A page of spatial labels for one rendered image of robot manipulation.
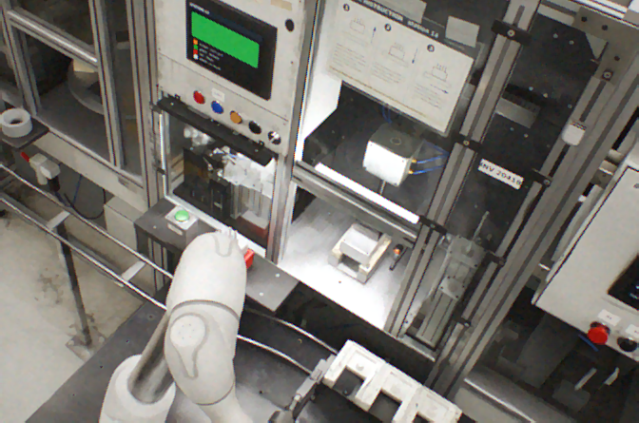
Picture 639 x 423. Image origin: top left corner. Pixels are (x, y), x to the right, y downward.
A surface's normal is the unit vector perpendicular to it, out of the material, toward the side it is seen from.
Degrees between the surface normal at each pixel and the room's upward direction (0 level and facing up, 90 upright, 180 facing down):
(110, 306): 0
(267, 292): 0
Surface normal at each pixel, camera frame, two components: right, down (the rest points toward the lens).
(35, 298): 0.14, -0.68
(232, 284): 0.70, -0.49
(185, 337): -0.11, -0.56
